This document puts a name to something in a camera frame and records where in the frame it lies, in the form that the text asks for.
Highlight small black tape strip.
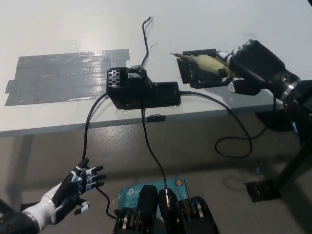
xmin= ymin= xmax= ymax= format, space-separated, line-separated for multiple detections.
xmin=147 ymin=114 xmax=166 ymax=123

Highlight thin black wire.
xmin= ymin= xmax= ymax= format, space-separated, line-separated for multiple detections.
xmin=140 ymin=16 xmax=171 ymax=210

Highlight black power cable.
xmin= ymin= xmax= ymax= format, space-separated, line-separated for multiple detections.
xmin=82 ymin=94 xmax=119 ymax=220

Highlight teal TP-Link box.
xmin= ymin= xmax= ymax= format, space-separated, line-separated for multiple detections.
xmin=117 ymin=178 xmax=190 ymax=213

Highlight black robot torso blocks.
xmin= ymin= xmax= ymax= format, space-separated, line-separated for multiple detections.
xmin=113 ymin=185 xmax=219 ymax=234

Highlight robot right hand black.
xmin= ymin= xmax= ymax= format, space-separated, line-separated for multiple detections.
xmin=218 ymin=40 xmax=300 ymax=98

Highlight black soldering station base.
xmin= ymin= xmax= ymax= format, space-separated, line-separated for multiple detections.
xmin=106 ymin=65 xmax=181 ymax=111

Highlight grey duct tape patch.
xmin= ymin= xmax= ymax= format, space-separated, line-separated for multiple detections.
xmin=4 ymin=48 xmax=130 ymax=107

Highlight black table leg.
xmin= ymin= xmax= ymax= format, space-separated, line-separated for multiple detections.
xmin=275 ymin=138 xmax=312 ymax=195

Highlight soldering iron with taped handle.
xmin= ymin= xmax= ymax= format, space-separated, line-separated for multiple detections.
xmin=170 ymin=52 xmax=244 ymax=80

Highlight black soldering iron cable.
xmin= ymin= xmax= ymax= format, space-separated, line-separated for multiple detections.
xmin=180 ymin=90 xmax=277 ymax=158

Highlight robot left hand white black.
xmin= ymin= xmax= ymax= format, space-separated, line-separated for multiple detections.
xmin=21 ymin=158 xmax=107 ymax=230

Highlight black square printed tray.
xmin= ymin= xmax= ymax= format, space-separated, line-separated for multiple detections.
xmin=176 ymin=48 xmax=244 ymax=89

